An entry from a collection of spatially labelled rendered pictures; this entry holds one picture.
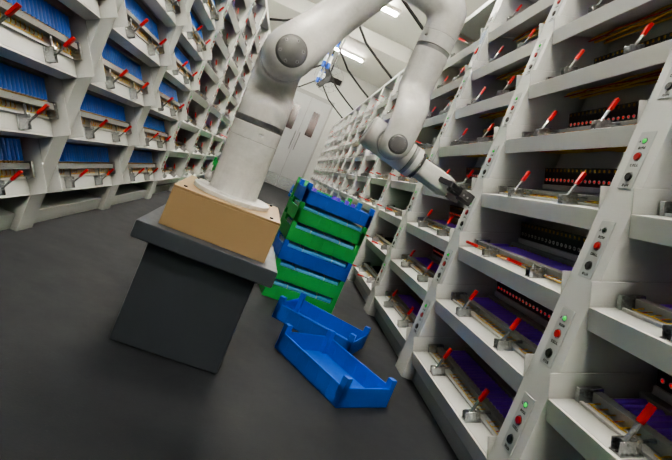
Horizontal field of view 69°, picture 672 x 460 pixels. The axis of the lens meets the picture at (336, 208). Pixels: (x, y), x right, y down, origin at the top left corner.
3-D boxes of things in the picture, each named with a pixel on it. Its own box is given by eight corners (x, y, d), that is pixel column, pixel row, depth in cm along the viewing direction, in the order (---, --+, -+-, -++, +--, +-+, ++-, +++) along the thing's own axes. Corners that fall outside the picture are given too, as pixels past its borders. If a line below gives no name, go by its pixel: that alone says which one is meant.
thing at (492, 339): (522, 397, 103) (527, 334, 102) (434, 312, 163) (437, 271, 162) (610, 396, 105) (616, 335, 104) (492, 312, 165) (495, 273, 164)
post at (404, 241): (366, 313, 233) (510, -18, 227) (363, 308, 243) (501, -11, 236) (403, 328, 236) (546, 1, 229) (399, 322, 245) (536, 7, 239)
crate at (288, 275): (269, 276, 190) (277, 257, 190) (264, 263, 210) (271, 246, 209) (337, 300, 198) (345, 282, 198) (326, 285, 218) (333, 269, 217)
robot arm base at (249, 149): (182, 183, 110) (210, 106, 108) (207, 181, 129) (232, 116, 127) (259, 214, 110) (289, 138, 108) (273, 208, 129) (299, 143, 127)
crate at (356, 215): (301, 201, 189) (309, 182, 189) (293, 195, 208) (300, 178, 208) (368, 228, 197) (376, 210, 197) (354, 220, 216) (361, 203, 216)
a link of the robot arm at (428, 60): (463, 48, 113) (408, 166, 115) (443, 60, 129) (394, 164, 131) (429, 30, 112) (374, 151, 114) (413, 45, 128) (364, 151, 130)
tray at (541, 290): (559, 314, 102) (563, 270, 102) (457, 259, 162) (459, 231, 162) (647, 316, 105) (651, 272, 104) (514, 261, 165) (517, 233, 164)
